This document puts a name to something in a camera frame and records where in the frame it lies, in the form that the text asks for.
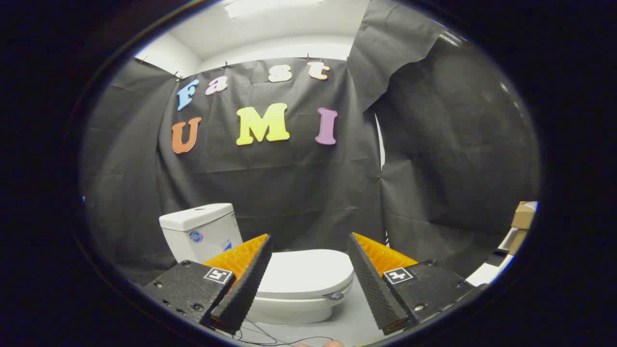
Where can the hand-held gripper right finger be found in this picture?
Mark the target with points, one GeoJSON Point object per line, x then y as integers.
{"type": "Point", "coordinates": [376, 289]}

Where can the brown cardboard box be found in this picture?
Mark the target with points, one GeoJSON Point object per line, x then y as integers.
{"type": "Point", "coordinates": [523, 217]}

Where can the black backdrop cloth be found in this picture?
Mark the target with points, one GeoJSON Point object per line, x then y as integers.
{"type": "Point", "coordinates": [289, 193]}

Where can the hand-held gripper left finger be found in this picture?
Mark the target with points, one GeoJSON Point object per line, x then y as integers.
{"type": "Point", "coordinates": [243, 289]}

